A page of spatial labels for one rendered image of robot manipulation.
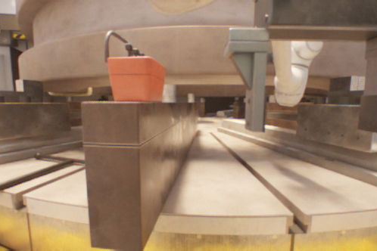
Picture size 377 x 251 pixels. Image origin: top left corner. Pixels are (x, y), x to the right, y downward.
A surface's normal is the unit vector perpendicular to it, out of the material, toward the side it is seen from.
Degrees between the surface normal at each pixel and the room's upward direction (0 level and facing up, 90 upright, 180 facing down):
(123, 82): 97
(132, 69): 97
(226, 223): 90
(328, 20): 90
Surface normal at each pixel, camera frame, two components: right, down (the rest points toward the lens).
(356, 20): 0.00, 0.12
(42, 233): -0.27, 0.11
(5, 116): 0.87, 0.07
